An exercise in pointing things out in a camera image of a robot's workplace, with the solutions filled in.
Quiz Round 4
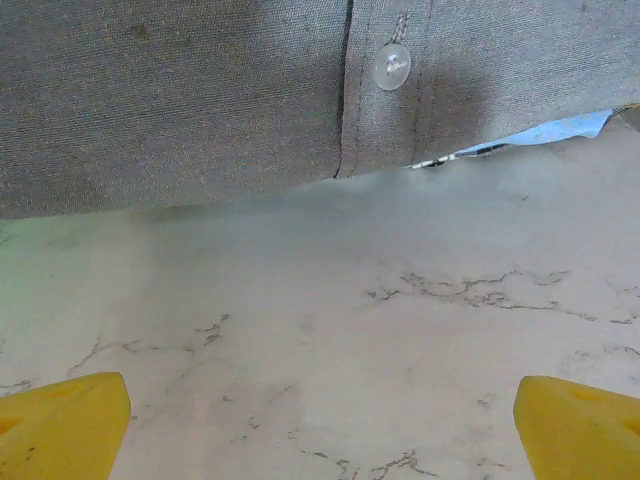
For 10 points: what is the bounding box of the multicoloured patterned shirt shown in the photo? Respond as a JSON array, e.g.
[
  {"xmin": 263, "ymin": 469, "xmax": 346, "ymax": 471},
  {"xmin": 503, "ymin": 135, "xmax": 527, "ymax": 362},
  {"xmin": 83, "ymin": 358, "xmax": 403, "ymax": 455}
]
[{"xmin": 412, "ymin": 108, "xmax": 614, "ymax": 170}]

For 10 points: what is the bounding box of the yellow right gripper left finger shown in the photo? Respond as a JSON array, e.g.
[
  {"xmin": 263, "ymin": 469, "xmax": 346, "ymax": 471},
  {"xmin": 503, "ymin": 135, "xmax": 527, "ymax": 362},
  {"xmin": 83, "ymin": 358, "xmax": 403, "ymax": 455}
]
[{"xmin": 0, "ymin": 371, "xmax": 132, "ymax": 480}]

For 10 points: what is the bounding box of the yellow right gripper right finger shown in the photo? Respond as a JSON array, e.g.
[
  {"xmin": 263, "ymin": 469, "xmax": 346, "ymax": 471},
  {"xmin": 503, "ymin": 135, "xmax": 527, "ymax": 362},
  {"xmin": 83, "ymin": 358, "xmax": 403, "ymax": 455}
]
[{"xmin": 513, "ymin": 375, "xmax": 640, "ymax": 480}]

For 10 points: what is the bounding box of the grey button-up shirt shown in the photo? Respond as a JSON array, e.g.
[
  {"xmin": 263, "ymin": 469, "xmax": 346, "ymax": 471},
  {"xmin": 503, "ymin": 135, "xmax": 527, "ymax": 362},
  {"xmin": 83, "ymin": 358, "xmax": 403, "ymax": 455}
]
[{"xmin": 0, "ymin": 0, "xmax": 640, "ymax": 220}]

